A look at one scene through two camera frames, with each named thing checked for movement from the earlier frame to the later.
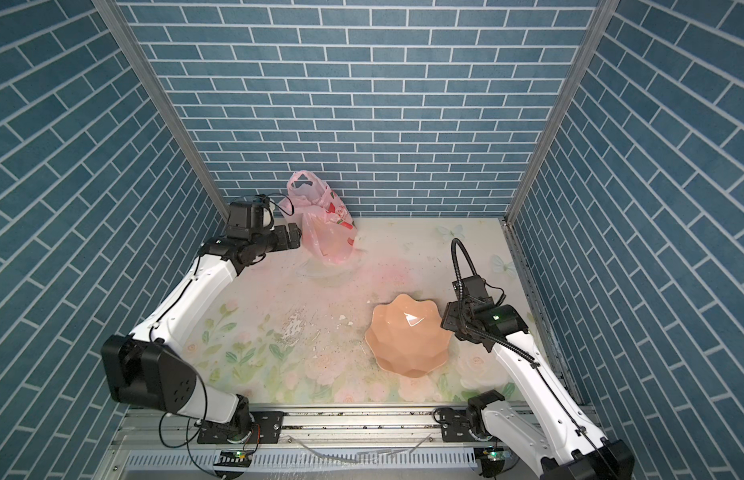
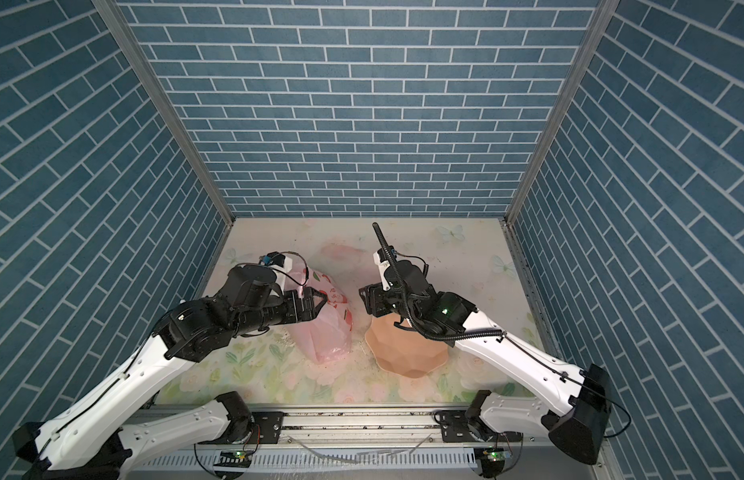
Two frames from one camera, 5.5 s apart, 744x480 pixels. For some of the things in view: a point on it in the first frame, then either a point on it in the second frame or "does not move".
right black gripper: [450, 312] to [374, 298]
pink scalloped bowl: [408, 336] does not move
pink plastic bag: [328, 230] to [327, 336]
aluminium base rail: [368, 443] does not move
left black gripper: [283, 242] to [294, 300]
